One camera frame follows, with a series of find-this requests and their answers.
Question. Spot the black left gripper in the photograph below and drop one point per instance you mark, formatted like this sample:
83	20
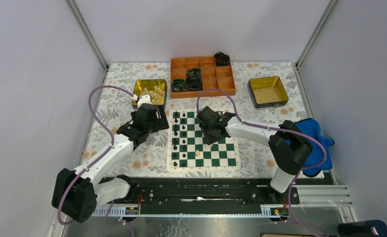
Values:
161	124

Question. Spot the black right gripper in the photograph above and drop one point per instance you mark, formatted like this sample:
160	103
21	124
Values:
209	140

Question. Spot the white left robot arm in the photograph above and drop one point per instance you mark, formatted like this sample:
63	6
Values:
78	192

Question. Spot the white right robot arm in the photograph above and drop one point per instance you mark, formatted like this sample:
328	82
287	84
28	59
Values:
289	149

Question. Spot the green white chess board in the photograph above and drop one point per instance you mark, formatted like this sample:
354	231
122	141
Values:
185	137

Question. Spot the left gold tin box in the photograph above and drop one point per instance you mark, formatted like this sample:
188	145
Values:
156	88

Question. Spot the gold tin box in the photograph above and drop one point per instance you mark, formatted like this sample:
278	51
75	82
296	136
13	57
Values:
156	88
267	92

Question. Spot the rolled dark tie left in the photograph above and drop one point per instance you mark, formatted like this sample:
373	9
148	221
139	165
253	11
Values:
179	85

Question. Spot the rolled dark tie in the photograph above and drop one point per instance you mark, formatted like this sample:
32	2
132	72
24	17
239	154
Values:
179	85
222	59
194	79

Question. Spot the orange wooden compartment tray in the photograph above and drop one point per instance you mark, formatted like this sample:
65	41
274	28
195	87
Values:
214	79

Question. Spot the rolled dark tie middle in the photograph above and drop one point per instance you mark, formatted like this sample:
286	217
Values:
194	79

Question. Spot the floral table mat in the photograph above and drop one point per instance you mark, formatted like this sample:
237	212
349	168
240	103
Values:
149	159

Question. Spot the right gold tin box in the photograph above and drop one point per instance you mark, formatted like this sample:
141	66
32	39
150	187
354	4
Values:
267	92

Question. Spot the rolled dark tie top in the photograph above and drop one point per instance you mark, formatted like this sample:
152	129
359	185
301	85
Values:
222	59

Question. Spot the dark cylinder bottle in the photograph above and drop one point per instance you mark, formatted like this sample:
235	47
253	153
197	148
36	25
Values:
369	228

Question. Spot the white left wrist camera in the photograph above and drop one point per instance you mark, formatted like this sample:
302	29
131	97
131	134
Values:
144	99

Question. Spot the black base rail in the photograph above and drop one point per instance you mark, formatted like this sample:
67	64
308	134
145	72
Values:
204	196

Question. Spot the aluminium frame rail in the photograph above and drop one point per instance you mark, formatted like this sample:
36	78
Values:
323	196

